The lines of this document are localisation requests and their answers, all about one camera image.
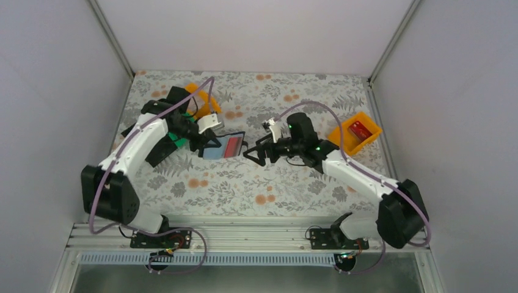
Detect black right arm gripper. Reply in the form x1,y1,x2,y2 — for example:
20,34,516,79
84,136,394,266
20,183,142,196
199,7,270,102
243,132,303,167

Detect black leather card holder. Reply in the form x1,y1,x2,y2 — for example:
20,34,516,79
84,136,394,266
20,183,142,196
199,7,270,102
198,131,248,160

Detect red card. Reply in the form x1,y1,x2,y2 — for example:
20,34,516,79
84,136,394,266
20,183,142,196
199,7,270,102
223,136,243,158

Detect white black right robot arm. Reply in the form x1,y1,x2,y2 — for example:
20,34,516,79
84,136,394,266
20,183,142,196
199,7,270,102
243,112,429,248

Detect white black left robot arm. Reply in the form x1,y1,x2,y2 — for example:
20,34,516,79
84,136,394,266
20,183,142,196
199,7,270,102
81,87,222,247

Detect red cards in bin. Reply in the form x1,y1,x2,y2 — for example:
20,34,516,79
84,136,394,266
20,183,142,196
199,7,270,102
348,121,373,142

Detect green plastic bin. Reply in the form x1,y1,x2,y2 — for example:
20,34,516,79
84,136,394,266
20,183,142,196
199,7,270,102
167,112,196,148

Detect orange plastic bin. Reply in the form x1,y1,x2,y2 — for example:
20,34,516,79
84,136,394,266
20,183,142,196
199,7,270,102
187,90,222,118
327,112,382,156

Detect floral patterned table mat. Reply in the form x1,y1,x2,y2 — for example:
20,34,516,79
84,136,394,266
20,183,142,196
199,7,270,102
119,70,376,217

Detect black plastic bin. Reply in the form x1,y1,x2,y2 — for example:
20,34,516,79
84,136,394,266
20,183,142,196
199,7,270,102
145,135,178,168

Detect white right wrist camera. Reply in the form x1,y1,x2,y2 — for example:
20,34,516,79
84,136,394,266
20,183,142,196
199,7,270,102
261,118,283,143

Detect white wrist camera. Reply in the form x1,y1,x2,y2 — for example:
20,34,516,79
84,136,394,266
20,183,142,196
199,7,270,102
197,113,224,134
261,118,283,143

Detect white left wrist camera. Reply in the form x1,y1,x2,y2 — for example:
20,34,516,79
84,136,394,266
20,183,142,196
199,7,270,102
197,113,224,134

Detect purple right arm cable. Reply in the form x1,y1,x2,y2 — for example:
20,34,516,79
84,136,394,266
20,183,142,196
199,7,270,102
275,101,432,248

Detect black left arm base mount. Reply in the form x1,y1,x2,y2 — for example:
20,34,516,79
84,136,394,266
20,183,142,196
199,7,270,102
129,230,192,250

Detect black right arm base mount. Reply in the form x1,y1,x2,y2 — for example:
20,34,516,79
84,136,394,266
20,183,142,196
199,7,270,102
305,225,370,250

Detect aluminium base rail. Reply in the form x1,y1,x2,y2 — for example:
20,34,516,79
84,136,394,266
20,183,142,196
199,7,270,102
67,216,430,268

